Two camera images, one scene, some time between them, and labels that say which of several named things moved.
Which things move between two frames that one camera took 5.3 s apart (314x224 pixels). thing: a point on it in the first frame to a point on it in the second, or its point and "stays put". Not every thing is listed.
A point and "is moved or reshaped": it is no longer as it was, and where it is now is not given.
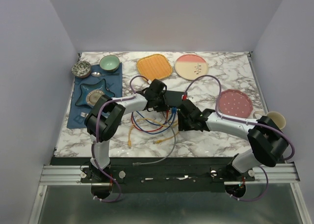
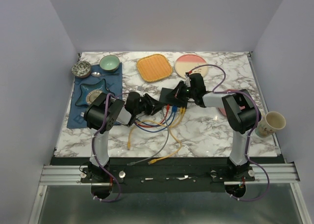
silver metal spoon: (96, 74) stays put
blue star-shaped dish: (100, 85) stays put
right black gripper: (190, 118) to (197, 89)
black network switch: (174, 98) stays put
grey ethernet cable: (137, 163) to (134, 163)
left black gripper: (164, 106) to (156, 106)
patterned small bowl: (81, 69) stays put
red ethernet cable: (149, 130) is moved or reshaped
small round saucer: (93, 97) stays put
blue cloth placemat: (114, 80) stays put
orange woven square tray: (154, 67) stays put
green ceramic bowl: (109, 63) stays put
